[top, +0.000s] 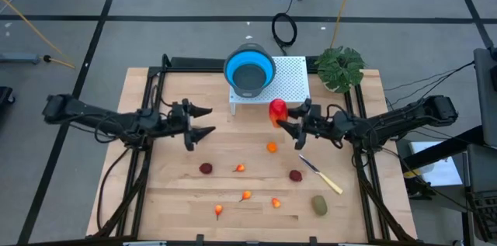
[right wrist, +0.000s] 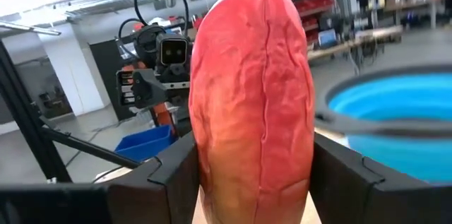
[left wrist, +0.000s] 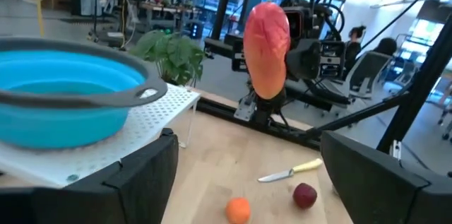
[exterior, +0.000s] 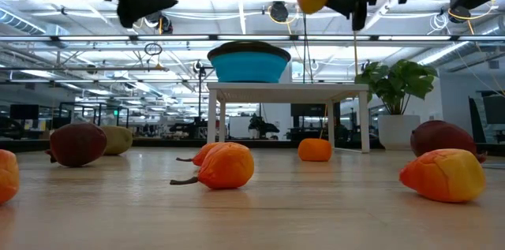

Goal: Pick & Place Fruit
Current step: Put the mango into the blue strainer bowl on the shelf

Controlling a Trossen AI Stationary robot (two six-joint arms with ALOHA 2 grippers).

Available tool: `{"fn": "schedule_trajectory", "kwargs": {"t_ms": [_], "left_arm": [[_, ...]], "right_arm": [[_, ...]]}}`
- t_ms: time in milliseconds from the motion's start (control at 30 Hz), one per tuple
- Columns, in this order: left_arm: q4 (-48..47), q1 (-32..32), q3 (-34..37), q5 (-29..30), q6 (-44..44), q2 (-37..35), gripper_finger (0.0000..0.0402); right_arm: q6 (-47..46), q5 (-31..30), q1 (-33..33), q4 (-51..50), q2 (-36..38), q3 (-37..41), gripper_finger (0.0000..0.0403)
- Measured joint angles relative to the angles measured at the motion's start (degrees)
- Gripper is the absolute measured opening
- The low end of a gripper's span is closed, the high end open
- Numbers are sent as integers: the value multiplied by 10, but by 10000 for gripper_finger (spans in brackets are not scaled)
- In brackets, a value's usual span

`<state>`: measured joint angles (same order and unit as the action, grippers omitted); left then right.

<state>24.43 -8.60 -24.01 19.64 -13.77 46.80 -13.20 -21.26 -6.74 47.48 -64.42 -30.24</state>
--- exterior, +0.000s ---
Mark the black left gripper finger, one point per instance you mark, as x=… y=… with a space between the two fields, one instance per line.
x=138 y=5

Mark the white perforated metal riser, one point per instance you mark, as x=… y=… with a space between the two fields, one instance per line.
x=284 y=93

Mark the blue collapsible bowl grey rim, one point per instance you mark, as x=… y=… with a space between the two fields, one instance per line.
x=248 y=66

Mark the tan toy kiwi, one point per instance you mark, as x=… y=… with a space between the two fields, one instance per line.
x=118 y=139

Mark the dark red toy apple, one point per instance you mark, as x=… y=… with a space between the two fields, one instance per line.
x=77 y=144
x=442 y=137

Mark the round orange toy fruit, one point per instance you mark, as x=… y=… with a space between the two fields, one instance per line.
x=315 y=150

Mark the orange toy pear with stem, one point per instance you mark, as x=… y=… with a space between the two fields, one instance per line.
x=203 y=154
x=227 y=166

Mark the orange-yellow toy mango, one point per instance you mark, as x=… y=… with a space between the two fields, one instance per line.
x=444 y=175

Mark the black background robot arm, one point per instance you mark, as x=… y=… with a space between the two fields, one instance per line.
x=262 y=125

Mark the potted green leafy plant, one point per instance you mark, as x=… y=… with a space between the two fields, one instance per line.
x=398 y=80

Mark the black background metal stand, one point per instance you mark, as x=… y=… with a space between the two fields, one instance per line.
x=200 y=100

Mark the black background monitor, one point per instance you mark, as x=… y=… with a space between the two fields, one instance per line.
x=23 y=112
x=307 y=110

